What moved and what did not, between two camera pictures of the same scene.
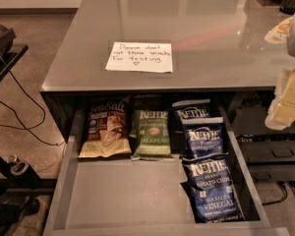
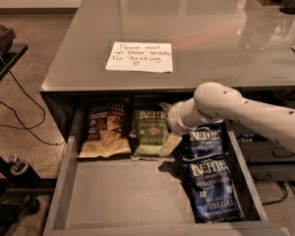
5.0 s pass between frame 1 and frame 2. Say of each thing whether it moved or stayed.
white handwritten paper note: stayed
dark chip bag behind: stayed
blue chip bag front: stayed
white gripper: moved
